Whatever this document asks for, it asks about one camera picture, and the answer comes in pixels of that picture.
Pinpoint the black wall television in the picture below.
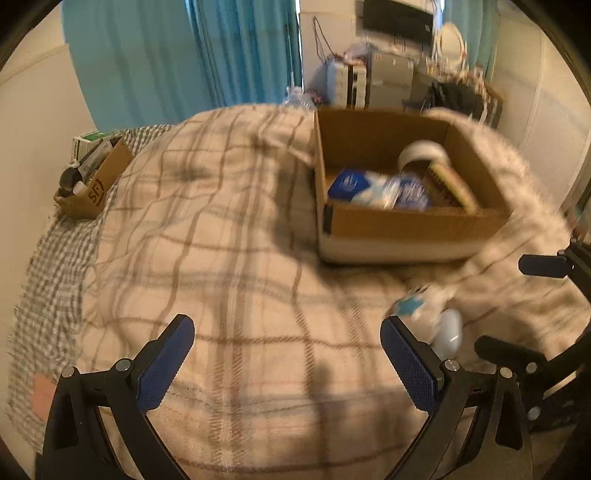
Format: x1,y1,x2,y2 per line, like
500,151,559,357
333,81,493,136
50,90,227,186
362,0,434,46

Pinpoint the beige plaid blanket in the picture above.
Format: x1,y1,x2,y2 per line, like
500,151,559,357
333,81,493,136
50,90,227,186
77,105,590,479

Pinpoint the white drawer cabinet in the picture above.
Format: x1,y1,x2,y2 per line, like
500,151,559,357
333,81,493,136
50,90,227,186
327,59,368,109

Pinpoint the beige tape roll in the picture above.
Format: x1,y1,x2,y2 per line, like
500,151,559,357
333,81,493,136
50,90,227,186
397,140,451,170

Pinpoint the teal curtain right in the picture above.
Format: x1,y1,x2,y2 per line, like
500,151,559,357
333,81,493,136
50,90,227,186
444,0,499,79

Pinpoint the grey mini fridge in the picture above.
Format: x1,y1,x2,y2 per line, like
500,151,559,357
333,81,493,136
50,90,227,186
368,51,415,109

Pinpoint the oval vanity mirror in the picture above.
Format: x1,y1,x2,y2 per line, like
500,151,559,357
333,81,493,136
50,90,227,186
434,22,467,61

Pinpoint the large open cardboard box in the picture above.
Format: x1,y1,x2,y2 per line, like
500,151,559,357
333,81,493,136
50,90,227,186
315,109,510,265

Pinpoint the blue tissue pack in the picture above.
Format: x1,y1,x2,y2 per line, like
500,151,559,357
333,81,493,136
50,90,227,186
328,169,401,210

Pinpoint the clear jar blue label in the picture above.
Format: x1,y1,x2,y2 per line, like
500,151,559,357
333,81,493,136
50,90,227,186
394,174,431,212

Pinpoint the black jacket on chair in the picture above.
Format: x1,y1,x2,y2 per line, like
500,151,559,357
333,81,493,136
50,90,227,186
421,81,485,120

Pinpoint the small cardboard box with items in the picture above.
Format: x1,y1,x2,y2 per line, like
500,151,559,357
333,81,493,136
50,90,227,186
54,135,133,220

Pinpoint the grey checkered bed sheet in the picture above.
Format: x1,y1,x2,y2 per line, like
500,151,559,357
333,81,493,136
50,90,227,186
4,124,172,458

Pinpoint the yellow brown product box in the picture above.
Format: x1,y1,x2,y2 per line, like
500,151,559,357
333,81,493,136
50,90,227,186
426,162,480,215

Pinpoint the teal curtain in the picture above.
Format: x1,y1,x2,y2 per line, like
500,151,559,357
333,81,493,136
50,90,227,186
444,0,499,79
61,1,303,131

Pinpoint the teal curtain left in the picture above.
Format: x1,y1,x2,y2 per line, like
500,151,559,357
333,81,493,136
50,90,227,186
61,1,303,131

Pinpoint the clear plastic water bottle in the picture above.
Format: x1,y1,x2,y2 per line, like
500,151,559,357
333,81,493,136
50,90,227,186
283,86,315,110

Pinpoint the white hand-shaped figurine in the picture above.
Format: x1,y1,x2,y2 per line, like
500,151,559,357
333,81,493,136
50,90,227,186
389,283,463,360

